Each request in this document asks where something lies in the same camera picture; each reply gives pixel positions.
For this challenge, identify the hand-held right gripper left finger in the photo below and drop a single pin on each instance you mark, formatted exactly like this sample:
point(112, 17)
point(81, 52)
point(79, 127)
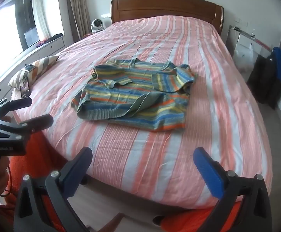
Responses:
point(78, 165)

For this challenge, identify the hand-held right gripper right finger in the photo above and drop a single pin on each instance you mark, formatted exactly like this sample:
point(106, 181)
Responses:
point(208, 172)

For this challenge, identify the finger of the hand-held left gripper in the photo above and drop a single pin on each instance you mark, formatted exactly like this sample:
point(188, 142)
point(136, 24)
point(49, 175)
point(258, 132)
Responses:
point(14, 103)
point(36, 123)

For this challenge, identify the multicolour striped knit shirt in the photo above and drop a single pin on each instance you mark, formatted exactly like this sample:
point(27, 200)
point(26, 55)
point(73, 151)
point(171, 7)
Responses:
point(133, 94)

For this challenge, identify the black smartphone on stand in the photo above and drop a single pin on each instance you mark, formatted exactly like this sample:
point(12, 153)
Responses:
point(25, 87)

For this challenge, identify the person's orange clothing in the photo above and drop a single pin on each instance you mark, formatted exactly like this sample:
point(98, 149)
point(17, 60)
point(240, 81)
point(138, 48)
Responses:
point(36, 154)

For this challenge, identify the bed with pink striped sheet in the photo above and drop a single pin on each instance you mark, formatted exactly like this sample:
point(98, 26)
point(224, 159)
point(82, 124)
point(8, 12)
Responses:
point(179, 149)

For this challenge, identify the small dark flat device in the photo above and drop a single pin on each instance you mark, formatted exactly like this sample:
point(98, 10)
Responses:
point(29, 67)

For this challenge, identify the white window seat cabinet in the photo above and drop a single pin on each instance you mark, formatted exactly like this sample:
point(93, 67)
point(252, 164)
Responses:
point(12, 60)

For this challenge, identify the diagonal striped pillow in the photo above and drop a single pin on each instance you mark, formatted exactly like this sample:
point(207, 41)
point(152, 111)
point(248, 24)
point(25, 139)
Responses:
point(40, 66)

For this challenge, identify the dark cloth on window seat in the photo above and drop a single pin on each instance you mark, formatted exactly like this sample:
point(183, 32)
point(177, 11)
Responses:
point(50, 39)

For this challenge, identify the window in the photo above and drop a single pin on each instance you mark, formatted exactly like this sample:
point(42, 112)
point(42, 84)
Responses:
point(26, 21)

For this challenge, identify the white sheer curtain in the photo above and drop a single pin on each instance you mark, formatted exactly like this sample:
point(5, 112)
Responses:
point(40, 12)

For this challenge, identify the black jacket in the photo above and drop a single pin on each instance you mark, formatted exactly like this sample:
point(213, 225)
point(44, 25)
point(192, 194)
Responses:
point(263, 79)

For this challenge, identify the white round fan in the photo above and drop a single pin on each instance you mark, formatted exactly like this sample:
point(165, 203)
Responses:
point(96, 25)

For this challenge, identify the brown curtain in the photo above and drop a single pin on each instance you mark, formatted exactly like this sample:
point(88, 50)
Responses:
point(78, 9)

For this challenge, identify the white plastic bag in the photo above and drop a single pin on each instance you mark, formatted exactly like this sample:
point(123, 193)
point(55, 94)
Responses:
point(244, 58)

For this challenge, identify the white bedside desk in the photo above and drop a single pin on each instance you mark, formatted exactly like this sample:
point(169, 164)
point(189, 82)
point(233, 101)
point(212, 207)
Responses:
point(245, 41)

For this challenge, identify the clear plastic bottle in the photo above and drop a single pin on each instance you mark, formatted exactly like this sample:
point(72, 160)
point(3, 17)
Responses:
point(253, 35)

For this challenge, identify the brown wooden headboard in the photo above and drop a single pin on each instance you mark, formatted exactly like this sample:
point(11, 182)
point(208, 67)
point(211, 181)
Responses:
point(164, 8)

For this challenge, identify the white wall socket panel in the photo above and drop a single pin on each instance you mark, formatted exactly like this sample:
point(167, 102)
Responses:
point(241, 21)

